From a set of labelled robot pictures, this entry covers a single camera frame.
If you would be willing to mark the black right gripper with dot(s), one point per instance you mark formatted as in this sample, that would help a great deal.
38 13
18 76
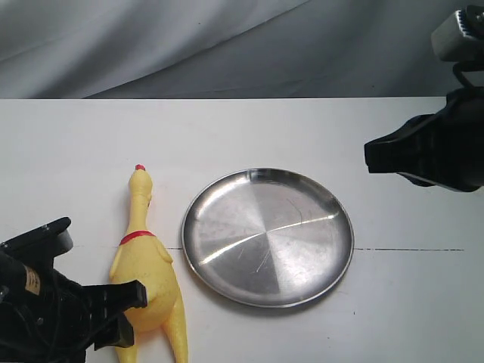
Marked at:
46 317

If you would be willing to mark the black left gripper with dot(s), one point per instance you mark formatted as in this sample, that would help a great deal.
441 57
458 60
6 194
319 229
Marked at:
442 149

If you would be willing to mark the yellow rubber chicken toy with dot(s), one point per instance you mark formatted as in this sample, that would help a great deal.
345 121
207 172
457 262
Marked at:
142 257

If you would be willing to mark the round stainless steel plate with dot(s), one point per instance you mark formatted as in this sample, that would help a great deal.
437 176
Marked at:
267 238

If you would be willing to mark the grey backdrop cloth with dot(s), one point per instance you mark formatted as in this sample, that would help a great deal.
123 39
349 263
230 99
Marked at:
222 49

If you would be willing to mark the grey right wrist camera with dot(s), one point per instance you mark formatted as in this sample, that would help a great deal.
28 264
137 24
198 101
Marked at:
41 244

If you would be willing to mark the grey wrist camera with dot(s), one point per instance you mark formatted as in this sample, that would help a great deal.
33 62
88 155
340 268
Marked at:
460 37
41 244

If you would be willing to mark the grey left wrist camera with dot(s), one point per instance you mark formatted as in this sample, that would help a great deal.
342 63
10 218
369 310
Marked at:
460 37

